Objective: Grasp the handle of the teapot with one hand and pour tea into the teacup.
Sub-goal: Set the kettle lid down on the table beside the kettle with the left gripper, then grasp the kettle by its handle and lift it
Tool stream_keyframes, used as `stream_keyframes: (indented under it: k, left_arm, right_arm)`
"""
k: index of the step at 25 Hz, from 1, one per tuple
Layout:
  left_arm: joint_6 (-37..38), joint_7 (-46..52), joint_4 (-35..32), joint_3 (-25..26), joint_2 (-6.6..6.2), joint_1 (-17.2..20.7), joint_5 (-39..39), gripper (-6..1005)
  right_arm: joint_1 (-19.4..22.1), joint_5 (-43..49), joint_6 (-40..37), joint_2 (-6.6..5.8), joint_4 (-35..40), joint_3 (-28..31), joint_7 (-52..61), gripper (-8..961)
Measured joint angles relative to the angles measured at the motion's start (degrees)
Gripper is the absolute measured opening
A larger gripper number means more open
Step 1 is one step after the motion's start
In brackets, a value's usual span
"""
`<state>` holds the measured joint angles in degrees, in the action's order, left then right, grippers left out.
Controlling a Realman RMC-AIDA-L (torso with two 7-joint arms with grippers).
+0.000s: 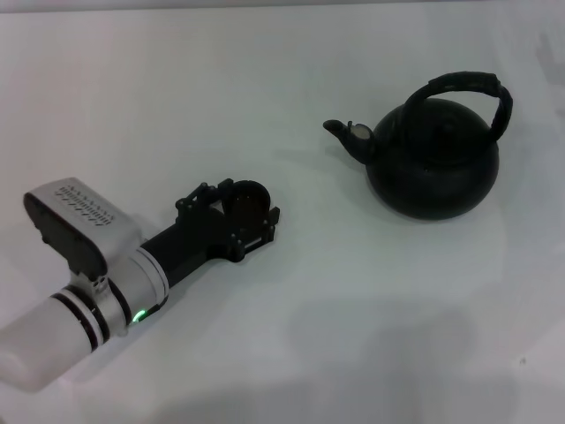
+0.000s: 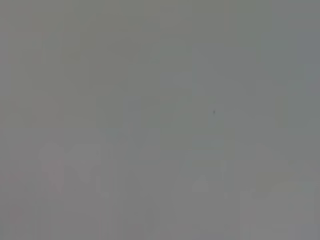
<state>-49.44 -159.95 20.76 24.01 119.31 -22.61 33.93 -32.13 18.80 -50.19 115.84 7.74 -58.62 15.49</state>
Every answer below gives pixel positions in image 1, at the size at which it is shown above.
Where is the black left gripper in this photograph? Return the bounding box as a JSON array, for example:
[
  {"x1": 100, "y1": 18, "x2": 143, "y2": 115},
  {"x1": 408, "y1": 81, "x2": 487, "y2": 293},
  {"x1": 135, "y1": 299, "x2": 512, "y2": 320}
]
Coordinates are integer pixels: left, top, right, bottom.
[{"x1": 144, "y1": 178, "x2": 282, "y2": 287}]

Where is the dark brown small teacup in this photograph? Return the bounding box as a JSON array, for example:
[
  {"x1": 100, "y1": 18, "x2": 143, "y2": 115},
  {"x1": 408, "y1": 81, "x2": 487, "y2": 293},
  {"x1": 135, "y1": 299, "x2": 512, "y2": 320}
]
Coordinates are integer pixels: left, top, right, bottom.
[{"x1": 222, "y1": 179, "x2": 271, "y2": 227}]

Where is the black round teapot with handle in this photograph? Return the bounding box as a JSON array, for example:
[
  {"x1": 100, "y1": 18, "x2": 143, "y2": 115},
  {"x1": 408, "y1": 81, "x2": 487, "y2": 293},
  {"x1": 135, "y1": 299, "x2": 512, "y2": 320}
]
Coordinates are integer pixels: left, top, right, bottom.
[{"x1": 322, "y1": 69, "x2": 516, "y2": 222}]

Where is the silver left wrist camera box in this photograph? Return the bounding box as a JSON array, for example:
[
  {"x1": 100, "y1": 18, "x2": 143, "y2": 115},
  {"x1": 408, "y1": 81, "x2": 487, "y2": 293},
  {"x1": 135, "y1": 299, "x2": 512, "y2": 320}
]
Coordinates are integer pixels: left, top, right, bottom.
[{"x1": 23, "y1": 176, "x2": 139, "y2": 284}]

